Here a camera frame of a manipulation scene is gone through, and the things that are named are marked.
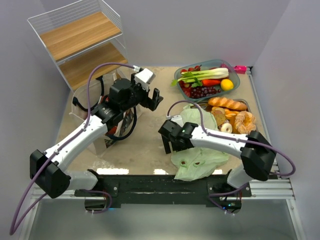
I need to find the beige canvas tote bag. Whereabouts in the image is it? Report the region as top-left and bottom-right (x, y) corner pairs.
(70, 69), (142, 155)

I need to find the green avocado print bag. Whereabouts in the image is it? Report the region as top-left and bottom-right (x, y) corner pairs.
(171, 105), (230, 182)

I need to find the red snack bag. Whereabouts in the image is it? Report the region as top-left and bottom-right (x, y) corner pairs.
(99, 94), (131, 141)

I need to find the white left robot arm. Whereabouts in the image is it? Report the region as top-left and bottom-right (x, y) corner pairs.
(30, 78), (163, 199)

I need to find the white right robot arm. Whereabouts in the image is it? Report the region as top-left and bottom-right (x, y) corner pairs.
(158, 119), (276, 189)

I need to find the purple grape bunch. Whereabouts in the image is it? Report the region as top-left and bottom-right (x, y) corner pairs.
(189, 86), (222, 99)

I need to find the green white leek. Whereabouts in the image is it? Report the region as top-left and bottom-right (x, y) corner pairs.
(171, 67), (229, 88)

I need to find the clear teal produce container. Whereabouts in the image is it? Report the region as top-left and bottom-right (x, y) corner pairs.
(171, 59), (240, 102)

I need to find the orange carrot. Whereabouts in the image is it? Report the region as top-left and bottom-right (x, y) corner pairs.
(202, 79), (221, 87)

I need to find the metal pastry tray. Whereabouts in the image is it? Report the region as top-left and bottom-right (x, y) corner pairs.
(198, 100), (258, 134)

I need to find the long bread loaf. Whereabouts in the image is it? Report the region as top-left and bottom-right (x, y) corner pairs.
(208, 97), (247, 111)

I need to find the large sugared cruller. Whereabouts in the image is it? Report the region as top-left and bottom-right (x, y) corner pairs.
(234, 111), (257, 134)

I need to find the yellow lemon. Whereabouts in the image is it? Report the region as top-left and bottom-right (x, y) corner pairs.
(220, 78), (234, 91)

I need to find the pink plastic clip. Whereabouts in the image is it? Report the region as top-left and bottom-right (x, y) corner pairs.
(233, 65), (247, 74)

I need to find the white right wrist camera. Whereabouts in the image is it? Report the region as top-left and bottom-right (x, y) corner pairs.
(166, 115), (184, 127)

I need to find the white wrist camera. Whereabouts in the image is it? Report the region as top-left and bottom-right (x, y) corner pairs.
(166, 115), (184, 127)
(134, 68), (156, 88)

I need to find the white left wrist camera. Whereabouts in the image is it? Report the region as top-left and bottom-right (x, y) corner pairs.
(134, 68), (156, 88)

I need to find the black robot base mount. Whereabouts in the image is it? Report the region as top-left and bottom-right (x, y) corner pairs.
(75, 174), (252, 210)

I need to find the white wire wooden shelf rack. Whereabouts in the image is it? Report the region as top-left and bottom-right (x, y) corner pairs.
(27, 0), (128, 91)

